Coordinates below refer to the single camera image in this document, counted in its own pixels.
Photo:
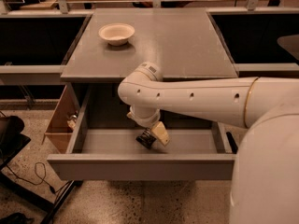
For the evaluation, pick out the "black chair at left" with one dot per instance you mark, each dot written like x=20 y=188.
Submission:
x=12 y=141

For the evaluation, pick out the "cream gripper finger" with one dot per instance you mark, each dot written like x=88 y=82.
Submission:
x=160 y=132

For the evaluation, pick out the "black stand leg at right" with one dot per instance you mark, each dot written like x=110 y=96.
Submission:
x=232 y=142

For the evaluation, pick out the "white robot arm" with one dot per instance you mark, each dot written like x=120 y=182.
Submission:
x=265 y=182

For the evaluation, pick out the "open grey top drawer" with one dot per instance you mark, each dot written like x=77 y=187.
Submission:
x=103 y=145

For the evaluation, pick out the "white paper bowl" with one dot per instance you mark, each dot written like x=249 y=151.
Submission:
x=116 y=34

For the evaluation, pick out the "black object bottom left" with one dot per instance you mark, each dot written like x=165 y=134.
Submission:
x=16 y=218

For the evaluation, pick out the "black stand leg at left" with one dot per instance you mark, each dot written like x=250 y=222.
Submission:
x=61 y=196

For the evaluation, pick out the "grey cabinet with counter top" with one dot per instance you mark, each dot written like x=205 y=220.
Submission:
x=182 y=42

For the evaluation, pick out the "black stand leg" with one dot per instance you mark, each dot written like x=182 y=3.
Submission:
x=232 y=142
x=61 y=196

